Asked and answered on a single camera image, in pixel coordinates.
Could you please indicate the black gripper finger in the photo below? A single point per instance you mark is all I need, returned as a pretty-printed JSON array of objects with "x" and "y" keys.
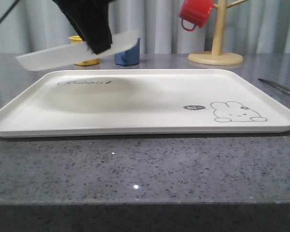
[{"x": 89, "y": 18}]

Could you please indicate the white round plate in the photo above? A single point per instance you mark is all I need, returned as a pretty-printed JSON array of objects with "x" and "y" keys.
[{"x": 76, "y": 52}]

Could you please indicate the silver fork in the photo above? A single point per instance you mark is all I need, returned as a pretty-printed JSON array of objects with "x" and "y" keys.
[{"x": 274, "y": 84}]

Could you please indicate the yellow mug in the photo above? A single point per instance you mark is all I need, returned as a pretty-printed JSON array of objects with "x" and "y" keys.
[{"x": 78, "y": 39}]

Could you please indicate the blue mug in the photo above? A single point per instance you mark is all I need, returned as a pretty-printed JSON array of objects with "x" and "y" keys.
[{"x": 129, "y": 57}]

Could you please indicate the cream rabbit tray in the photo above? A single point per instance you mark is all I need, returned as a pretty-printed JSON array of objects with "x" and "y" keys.
[{"x": 103, "y": 102}]

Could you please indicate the red mug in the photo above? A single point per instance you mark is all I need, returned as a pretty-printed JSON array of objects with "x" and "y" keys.
[{"x": 196, "y": 12}]

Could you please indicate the wooden mug tree stand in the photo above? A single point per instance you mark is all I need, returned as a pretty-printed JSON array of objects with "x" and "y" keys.
[{"x": 216, "y": 56}]

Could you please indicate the grey curtain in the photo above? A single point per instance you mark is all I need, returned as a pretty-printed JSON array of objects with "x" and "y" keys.
[{"x": 252, "y": 27}]

